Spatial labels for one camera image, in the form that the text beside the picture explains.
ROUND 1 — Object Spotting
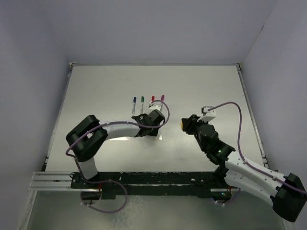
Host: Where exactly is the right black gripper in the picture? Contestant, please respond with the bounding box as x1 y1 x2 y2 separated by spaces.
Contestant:
181 115 209 152

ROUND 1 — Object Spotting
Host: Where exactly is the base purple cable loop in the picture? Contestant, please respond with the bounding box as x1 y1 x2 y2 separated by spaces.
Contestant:
80 180 128 213

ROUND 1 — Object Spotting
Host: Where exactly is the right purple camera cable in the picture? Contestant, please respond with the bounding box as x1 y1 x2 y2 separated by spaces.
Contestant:
207 102 307 195

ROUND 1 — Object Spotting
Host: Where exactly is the aluminium rail frame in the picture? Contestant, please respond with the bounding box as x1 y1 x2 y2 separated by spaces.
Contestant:
29 172 71 191

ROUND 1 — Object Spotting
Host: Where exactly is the blue pen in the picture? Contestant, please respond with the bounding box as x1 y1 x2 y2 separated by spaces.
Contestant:
131 102 136 116

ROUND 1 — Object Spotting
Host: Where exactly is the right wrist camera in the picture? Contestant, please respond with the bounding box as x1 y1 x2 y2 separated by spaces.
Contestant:
197 106 216 123

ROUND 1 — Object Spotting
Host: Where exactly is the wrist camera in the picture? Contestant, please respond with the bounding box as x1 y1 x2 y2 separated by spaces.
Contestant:
148 102 163 111
197 106 216 123

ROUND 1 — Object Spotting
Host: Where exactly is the purple camera cable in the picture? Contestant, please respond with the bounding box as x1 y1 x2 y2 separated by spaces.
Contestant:
65 100 170 183
207 102 307 195

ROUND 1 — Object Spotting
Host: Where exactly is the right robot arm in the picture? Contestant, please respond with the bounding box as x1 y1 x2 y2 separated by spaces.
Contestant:
181 115 307 222

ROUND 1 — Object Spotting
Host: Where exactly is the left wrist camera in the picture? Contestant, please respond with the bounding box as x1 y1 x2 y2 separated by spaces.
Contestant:
148 102 163 111

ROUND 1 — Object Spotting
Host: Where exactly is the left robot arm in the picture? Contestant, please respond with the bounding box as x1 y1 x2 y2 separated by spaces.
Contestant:
66 109 169 188

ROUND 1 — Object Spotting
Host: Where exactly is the green pen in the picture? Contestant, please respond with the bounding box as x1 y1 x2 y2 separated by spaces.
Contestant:
140 101 144 114

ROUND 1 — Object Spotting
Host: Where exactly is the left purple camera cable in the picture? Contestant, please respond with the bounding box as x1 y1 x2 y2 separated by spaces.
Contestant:
65 100 170 183

